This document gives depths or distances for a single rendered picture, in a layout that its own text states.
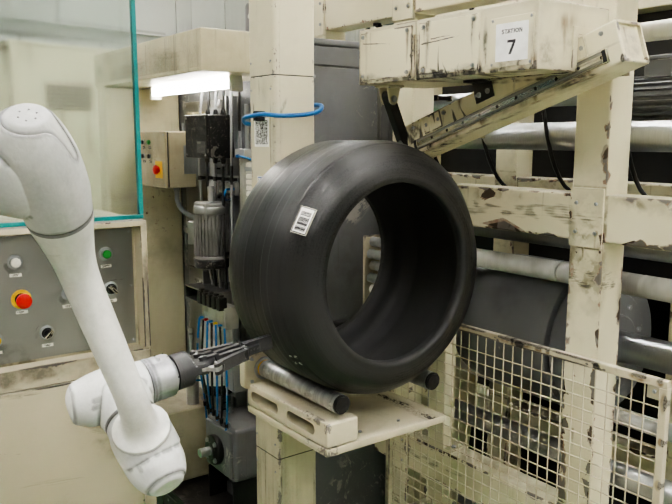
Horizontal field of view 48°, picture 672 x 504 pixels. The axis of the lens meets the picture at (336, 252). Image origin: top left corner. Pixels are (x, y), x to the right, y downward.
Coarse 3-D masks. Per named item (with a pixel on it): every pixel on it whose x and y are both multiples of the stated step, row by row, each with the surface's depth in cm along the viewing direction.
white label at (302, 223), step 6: (300, 210) 156; (306, 210) 155; (312, 210) 155; (300, 216) 155; (306, 216) 155; (312, 216) 154; (294, 222) 156; (300, 222) 155; (306, 222) 154; (294, 228) 155; (300, 228) 154; (306, 228) 154; (300, 234) 154; (306, 234) 154
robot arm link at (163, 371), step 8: (144, 360) 149; (152, 360) 149; (160, 360) 149; (168, 360) 150; (152, 368) 147; (160, 368) 148; (168, 368) 148; (176, 368) 150; (152, 376) 146; (160, 376) 147; (168, 376) 148; (176, 376) 149; (160, 384) 147; (168, 384) 148; (176, 384) 149; (160, 392) 147; (168, 392) 149; (176, 392) 150
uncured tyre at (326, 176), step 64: (256, 192) 171; (320, 192) 157; (384, 192) 201; (448, 192) 176; (256, 256) 162; (320, 256) 156; (384, 256) 206; (448, 256) 196; (256, 320) 168; (320, 320) 158; (384, 320) 205; (448, 320) 181; (384, 384) 172
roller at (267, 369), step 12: (264, 360) 195; (264, 372) 191; (276, 372) 187; (288, 372) 185; (288, 384) 182; (300, 384) 178; (312, 384) 176; (312, 396) 174; (324, 396) 170; (336, 396) 168; (336, 408) 167; (348, 408) 169
